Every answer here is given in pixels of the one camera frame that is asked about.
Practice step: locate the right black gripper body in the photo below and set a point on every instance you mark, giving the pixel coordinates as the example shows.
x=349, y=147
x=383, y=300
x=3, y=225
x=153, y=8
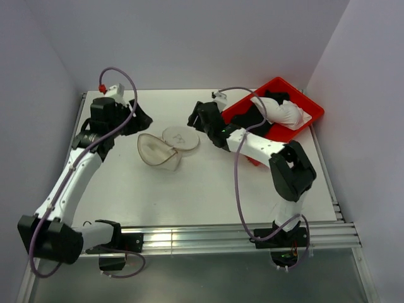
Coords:
x=206, y=128

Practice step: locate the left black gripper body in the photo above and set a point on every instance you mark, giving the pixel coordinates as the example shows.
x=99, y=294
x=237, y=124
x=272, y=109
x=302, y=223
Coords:
x=122, y=113

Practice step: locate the white bra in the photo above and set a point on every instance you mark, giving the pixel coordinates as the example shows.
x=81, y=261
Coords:
x=288, y=114

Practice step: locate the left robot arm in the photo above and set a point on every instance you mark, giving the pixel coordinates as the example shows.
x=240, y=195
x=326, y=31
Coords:
x=48, y=233

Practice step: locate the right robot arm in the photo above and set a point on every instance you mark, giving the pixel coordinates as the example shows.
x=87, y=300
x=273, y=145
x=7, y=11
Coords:
x=291, y=170

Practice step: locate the black garment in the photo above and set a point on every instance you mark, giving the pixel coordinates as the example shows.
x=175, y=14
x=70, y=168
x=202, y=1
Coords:
x=248, y=114

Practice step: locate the red plastic tray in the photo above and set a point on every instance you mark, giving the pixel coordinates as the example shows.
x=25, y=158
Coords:
x=278, y=132

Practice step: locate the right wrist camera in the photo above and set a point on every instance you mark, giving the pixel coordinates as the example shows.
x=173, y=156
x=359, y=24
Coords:
x=220, y=99

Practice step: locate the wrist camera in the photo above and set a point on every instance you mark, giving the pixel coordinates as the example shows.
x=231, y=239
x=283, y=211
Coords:
x=220, y=99
x=115, y=91

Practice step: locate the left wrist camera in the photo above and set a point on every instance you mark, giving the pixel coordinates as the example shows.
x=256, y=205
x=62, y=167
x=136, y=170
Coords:
x=115, y=91

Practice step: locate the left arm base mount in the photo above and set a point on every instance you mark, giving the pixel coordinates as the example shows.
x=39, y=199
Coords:
x=129, y=244

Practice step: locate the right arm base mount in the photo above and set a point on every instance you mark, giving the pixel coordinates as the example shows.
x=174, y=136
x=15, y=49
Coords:
x=288, y=249

